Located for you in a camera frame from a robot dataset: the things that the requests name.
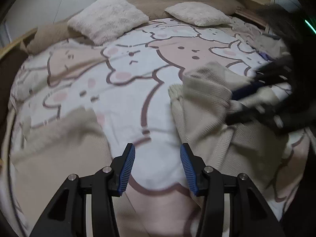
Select beige waffle pants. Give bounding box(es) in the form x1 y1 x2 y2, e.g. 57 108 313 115
167 61 309 203

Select pile of unfolded clothes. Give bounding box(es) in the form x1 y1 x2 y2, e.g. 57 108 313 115
230 17 290 59

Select folded beige waffle garment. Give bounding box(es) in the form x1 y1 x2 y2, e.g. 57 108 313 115
11 108 147 236

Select small white fluffy pillow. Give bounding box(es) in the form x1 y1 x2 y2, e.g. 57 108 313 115
165 2 230 27

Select bear print bed cover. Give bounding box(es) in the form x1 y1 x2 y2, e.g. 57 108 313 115
4 17 314 237

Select large white fluffy pillow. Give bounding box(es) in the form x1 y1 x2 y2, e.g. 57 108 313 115
68 0 149 45

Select wooden side shelf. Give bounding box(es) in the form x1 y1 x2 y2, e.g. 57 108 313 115
0 28 38 59

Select long beige bolster blanket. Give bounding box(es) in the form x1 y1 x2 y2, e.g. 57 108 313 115
27 0 238 55

